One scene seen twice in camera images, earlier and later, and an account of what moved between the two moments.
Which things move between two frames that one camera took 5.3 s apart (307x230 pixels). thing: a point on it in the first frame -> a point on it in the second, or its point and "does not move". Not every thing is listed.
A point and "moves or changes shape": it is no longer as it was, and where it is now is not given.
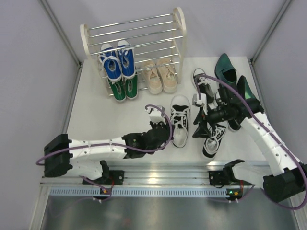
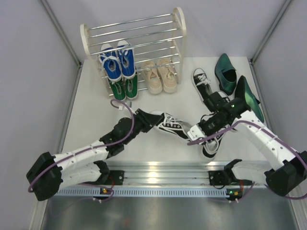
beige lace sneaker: [167, 75] does not move
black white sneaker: [180, 109] moves or changes shape
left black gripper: [166, 124] -> [148, 120]
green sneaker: [118, 89] does not move
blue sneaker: [111, 63] does not move
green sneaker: [131, 86] does not move
